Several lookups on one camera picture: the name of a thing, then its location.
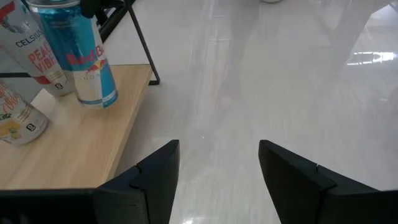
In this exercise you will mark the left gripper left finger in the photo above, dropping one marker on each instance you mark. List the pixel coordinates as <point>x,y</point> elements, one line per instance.
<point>149,193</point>

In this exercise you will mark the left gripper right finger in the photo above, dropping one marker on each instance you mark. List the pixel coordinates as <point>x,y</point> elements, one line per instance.
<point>311,196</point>

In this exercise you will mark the white Celsius can yellow fruit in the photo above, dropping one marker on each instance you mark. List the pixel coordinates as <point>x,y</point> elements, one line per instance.
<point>18,124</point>

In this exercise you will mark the blue Red Bull Sugarfree can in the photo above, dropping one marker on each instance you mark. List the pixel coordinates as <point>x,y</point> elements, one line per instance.
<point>77,62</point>

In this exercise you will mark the white Celsius Peach Vibe can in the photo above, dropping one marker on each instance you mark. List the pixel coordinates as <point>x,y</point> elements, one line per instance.
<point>34,53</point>

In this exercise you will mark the black metal shelf end frame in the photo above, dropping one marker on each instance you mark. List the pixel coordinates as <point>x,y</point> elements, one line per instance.
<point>145,49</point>

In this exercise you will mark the black aluminium table frame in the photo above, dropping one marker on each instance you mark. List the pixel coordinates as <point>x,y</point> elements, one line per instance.
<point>15,75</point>

